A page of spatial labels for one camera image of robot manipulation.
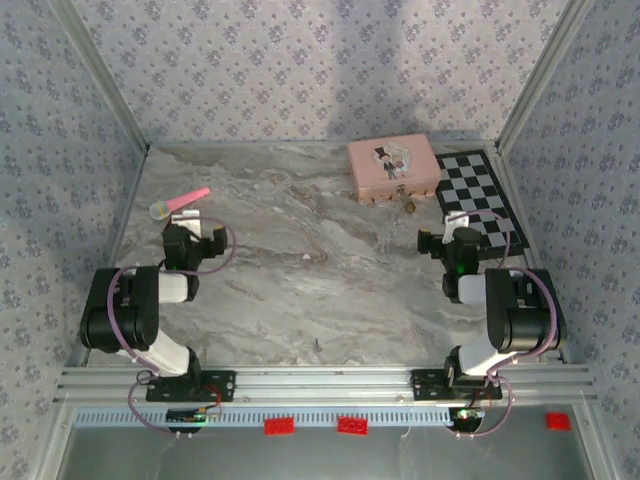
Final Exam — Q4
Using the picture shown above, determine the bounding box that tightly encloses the aluminium corner post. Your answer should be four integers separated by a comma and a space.
48, 0, 152, 152
494, 0, 597, 151

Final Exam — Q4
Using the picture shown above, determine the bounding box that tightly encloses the black grey chessboard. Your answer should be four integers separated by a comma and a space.
433, 148, 530, 261

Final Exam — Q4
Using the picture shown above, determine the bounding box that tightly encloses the grey metal shelf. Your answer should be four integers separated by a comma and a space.
59, 423, 597, 480

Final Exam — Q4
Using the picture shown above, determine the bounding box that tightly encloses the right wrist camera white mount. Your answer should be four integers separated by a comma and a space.
445, 210, 472, 239

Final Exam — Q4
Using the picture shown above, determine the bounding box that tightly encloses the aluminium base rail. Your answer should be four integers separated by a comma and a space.
52, 363, 599, 405

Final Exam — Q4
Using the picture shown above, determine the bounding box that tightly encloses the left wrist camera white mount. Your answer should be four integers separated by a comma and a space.
171, 209, 203, 235

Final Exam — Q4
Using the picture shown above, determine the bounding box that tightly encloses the pink toy microphone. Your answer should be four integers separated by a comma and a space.
149, 186, 212, 221

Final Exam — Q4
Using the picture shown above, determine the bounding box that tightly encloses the thin aluminium table edge strip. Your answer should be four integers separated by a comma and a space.
148, 138, 501, 149

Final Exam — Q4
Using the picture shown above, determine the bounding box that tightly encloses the pink cartoon couple box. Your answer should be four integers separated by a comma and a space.
347, 133, 444, 205

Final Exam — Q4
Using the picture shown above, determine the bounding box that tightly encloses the small circuit board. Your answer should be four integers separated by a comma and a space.
448, 406, 487, 425
166, 406, 222, 427

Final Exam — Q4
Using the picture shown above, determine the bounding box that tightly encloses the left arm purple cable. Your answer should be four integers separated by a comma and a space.
107, 214, 237, 441

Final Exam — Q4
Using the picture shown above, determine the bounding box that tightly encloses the grey slotted cable duct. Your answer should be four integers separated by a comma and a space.
73, 405, 454, 427

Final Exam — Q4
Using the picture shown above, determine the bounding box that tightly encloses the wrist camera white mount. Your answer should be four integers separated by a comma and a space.
171, 209, 203, 235
445, 210, 472, 239

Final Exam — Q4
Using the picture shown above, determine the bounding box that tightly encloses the aluminium table side rail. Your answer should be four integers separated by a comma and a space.
494, 142, 571, 364
66, 144, 152, 369

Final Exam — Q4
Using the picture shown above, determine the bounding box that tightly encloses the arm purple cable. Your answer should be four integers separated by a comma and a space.
447, 209, 557, 440
107, 214, 237, 441

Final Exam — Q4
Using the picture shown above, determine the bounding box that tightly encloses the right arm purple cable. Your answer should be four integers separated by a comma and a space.
447, 209, 557, 440

